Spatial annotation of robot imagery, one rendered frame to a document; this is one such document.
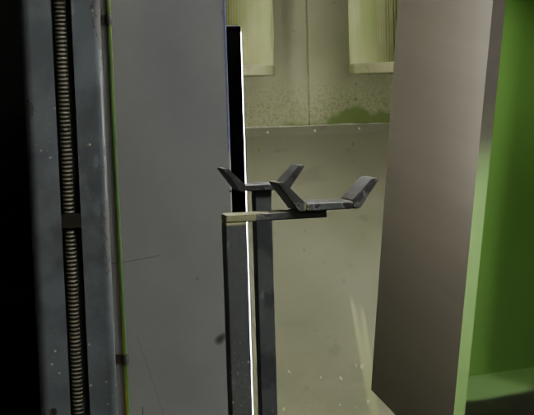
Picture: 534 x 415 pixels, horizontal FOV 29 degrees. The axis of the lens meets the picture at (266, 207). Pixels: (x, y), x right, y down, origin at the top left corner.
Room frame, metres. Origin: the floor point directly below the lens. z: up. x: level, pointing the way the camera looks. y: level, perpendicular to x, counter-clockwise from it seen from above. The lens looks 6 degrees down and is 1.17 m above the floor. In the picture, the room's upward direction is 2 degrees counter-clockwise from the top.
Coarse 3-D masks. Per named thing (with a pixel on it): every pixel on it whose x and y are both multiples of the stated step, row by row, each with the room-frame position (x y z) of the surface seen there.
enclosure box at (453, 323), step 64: (448, 0) 1.91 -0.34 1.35; (512, 0) 2.19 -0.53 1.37; (448, 64) 1.91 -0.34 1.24; (512, 64) 2.22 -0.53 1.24; (448, 128) 1.92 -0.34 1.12; (512, 128) 2.25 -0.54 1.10; (448, 192) 1.92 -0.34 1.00; (512, 192) 2.29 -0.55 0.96; (384, 256) 2.18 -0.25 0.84; (448, 256) 1.93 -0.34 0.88; (512, 256) 2.32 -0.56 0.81; (384, 320) 2.19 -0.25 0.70; (448, 320) 1.93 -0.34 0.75; (512, 320) 2.36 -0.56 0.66; (384, 384) 2.20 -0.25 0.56; (448, 384) 1.94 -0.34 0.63; (512, 384) 2.32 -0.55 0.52
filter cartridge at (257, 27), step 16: (240, 0) 2.89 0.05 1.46; (256, 0) 2.92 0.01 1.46; (240, 16) 2.90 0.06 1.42; (256, 16) 2.92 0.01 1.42; (272, 16) 3.03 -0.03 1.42; (256, 32) 2.92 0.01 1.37; (272, 32) 3.01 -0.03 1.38; (256, 48) 2.93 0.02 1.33; (272, 48) 3.02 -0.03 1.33; (256, 64) 2.93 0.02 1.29; (272, 64) 3.02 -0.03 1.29
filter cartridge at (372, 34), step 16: (352, 0) 3.11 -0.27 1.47; (368, 0) 3.05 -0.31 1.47; (384, 0) 3.02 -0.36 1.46; (352, 16) 3.11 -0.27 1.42; (368, 16) 3.05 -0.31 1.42; (384, 16) 3.02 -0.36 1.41; (352, 32) 3.12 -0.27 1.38; (368, 32) 3.05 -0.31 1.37; (384, 32) 3.02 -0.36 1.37; (352, 48) 3.12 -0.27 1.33; (368, 48) 3.06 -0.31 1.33; (384, 48) 3.02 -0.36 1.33; (352, 64) 3.12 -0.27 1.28; (368, 64) 3.05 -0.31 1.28; (384, 64) 3.01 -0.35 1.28
